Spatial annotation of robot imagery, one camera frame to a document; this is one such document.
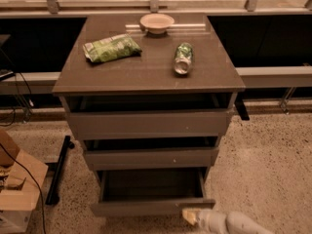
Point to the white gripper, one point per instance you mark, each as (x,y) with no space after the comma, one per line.
(206,218)

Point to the grey bottom drawer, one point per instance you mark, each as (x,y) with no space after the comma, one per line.
(151,192)

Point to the grey drawer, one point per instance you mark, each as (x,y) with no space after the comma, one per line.
(151,153)
(149,116)
(151,192)

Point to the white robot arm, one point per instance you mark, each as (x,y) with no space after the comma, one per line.
(238,223)

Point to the grey middle drawer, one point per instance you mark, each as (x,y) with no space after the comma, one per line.
(151,153)

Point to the grey top drawer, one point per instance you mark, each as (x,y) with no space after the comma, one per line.
(149,116)

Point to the grey drawer cabinet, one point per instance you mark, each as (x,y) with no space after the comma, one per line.
(152,71)

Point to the black metal stand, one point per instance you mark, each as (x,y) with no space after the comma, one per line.
(56,169)

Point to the green soda can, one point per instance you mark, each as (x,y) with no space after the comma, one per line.
(183,58)

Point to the cardboard box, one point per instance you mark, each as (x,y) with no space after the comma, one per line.
(22,177)

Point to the green chip bag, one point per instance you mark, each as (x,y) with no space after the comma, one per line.
(111,48)

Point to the white bowl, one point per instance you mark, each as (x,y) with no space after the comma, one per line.
(156,23)

